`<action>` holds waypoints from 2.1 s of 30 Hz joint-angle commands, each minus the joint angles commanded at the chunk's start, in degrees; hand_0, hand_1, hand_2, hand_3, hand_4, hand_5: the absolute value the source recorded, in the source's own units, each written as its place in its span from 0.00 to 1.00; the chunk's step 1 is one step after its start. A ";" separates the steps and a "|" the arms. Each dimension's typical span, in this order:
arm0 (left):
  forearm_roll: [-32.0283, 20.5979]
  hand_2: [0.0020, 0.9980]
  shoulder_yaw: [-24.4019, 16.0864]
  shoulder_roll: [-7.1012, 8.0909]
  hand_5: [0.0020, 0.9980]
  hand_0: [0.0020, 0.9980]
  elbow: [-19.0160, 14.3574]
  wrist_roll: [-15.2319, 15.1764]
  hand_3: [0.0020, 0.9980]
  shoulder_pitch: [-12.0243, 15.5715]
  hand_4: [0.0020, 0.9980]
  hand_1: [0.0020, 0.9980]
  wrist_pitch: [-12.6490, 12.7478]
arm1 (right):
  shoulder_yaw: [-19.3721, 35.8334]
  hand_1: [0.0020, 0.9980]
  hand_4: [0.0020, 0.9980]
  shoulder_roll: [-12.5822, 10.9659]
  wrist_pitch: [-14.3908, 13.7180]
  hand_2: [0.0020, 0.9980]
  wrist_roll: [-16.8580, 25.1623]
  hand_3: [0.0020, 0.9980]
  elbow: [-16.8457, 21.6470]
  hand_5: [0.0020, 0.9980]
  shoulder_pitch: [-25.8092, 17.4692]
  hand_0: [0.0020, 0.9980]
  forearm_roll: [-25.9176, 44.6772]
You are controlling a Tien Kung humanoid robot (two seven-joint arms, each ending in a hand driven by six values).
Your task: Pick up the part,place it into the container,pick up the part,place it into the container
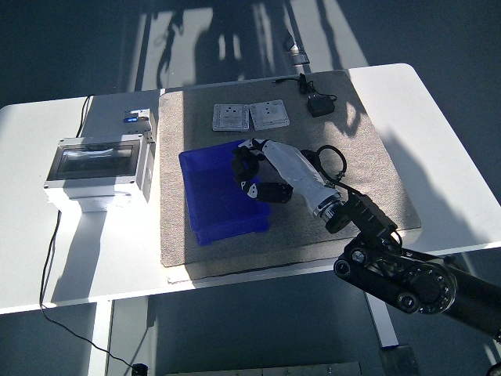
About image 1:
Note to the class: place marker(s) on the black power adapter plug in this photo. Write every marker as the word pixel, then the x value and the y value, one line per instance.
pixel 320 106

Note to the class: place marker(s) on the white table leg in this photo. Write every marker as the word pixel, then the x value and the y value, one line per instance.
pixel 385 329
pixel 99 337

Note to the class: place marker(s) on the circuit breaker with blue lever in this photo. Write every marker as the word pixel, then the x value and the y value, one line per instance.
pixel 137 119

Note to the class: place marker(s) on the grey-brown mat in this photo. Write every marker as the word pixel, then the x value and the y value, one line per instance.
pixel 372 156

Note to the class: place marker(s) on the grey table foot block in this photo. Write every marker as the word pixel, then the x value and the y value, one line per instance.
pixel 399 361

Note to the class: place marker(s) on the blue plastic box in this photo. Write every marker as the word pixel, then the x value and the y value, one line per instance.
pixel 211 196

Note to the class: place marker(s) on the grey electrical distribution box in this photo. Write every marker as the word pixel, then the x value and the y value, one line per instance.
pixel 94 172

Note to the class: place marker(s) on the black floor plug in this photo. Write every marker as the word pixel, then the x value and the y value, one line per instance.
pixel 140 369

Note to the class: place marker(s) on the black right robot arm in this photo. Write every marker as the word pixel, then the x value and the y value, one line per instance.
pixel 372 219

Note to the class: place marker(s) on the white socket panel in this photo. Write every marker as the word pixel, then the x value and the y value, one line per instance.
pixel 231 117
pixel 270 114

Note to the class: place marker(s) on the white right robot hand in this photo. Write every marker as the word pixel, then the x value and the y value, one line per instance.
pixel 297 172

